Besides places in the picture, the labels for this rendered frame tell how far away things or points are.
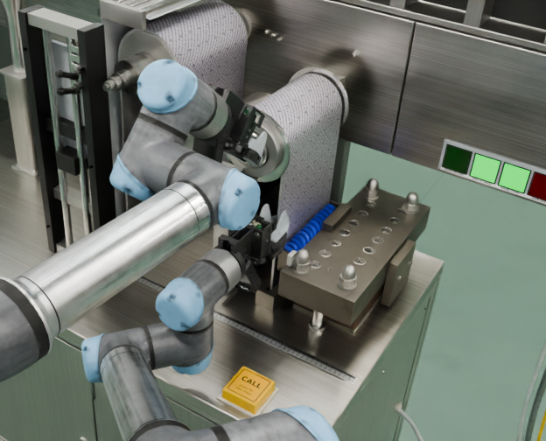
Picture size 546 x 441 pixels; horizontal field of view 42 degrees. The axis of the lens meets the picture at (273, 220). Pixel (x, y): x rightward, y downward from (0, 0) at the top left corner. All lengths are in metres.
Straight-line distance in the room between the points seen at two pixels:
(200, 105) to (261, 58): 0.65
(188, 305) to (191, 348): 0.11
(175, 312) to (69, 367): 0.50
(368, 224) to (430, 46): 0.39
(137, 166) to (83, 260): 0.23
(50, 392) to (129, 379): 0.67
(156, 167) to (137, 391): 0.31
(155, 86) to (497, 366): 2.09
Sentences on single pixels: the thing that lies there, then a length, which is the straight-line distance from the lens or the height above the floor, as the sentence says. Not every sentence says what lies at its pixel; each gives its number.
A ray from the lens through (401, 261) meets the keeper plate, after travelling 1.48.
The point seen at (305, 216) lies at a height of 1.05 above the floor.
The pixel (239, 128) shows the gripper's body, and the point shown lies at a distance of 1.17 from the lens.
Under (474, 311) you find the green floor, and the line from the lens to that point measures 3.05.
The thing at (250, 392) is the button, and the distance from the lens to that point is 1.30.
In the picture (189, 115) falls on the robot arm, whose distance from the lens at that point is 1.02.
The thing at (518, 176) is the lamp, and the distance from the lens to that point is 1.51.
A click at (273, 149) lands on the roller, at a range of 1.30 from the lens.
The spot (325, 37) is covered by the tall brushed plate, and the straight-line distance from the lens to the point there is 1.57.
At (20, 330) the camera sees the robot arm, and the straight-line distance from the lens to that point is 0.75.
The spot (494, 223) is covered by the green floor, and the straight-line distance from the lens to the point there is 3.62.
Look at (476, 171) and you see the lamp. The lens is 1.53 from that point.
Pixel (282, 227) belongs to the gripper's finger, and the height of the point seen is 1.11.
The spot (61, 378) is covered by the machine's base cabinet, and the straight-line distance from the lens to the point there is 1.66.
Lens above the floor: 1.89
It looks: 34 degrees down
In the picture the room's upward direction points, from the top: 5 degrees clockwise
